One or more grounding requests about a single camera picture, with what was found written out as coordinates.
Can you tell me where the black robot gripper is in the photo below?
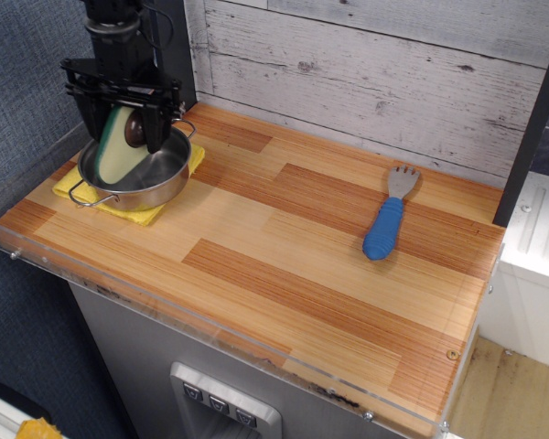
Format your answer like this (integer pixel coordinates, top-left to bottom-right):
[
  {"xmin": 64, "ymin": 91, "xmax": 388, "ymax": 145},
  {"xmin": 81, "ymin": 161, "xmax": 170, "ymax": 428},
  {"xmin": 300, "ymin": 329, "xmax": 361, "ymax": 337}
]
[{"xmin": 60, "ymin": 43, "xmax": 184, "ymax": 154}]

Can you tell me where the toy avocado half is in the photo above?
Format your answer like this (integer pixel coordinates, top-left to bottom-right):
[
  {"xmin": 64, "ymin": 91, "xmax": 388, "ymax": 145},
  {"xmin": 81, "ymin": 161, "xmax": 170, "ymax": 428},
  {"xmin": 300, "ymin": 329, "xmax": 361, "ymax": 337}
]
[{"xmin": 95, "ymin": 106, "xmax": 149, "ymax": 184}]

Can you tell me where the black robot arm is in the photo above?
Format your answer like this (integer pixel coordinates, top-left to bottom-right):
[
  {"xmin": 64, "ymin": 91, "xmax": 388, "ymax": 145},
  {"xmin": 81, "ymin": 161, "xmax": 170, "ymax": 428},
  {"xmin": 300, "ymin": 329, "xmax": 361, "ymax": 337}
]
[{"xmin": 61, "ymin": 1, "xmax": 180, "ymax": 154}]

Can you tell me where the small steel pot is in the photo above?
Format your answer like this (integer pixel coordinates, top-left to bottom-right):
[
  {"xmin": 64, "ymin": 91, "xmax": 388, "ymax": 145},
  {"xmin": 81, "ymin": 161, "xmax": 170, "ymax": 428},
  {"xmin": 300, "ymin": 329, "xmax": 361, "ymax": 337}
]
[{"xmin": 78, "ymin": 127, "xmax": 194, "ymax": 210}]

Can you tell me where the yellow cloth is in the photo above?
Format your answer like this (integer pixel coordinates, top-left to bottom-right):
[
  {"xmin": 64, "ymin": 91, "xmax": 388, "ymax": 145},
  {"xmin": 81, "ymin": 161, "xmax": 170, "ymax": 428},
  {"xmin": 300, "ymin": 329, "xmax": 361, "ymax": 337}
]
[{"xmin": 51, "ymin": 145, "xmax": 207, "ymax": 226}]

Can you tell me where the grey cabinet with dispenser panel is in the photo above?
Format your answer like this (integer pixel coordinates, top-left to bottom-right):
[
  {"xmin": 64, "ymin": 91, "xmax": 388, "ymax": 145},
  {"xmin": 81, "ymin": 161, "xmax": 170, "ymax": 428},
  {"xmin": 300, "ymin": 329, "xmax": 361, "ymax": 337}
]
[{"xmin": 68, "ymin": 281, "xmax": 397, "ymax": 439}]

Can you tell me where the white black device bottom left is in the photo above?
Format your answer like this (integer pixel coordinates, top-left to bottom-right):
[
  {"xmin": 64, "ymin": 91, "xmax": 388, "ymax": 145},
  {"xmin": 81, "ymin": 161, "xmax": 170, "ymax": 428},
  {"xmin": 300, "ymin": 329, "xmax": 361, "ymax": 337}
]
[{"xmin": 0, "ymin": 383, "xmax": 52, "ymax": 438}]

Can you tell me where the clear acrylic table guard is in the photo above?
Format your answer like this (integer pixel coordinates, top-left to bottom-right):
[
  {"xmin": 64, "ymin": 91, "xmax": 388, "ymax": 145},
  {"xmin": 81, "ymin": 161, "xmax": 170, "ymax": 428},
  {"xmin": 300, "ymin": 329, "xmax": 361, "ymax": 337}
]
[{"xmin": 0, "ymin": 114, "xmax": 503, "ymax": 438}]

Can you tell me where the black cable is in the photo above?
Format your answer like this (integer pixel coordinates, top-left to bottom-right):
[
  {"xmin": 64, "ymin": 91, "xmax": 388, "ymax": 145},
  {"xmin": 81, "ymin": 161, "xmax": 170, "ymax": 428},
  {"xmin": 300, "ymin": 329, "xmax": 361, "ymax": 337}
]
[{"xmin": 136, "ymin": 4, "xmax": 175, "ymax": 70}]

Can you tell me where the blue handled metal fork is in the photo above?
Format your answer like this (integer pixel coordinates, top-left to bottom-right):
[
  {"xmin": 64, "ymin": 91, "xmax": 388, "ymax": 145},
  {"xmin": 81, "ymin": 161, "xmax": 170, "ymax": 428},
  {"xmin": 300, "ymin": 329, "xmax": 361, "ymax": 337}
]
[{"xmin": 362, "ymin": 165, "xmax": 420, "ymax": 261}]

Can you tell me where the black vertical post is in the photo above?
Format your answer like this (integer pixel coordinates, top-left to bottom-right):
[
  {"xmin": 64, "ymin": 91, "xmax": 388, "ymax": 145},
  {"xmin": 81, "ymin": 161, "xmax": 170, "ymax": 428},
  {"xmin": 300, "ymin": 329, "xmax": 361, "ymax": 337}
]
[{"xmin": 491, "ymin": 0, "xmax": 549, "ymax": 228}]

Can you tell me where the white aluminium frame right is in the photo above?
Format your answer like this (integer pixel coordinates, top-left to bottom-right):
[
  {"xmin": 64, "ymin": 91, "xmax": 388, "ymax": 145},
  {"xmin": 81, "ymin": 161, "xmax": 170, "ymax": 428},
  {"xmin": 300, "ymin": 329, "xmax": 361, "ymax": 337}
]
[{"xmin": 478, "ymin": 172, "xmax": 549, "ymax": 366}]

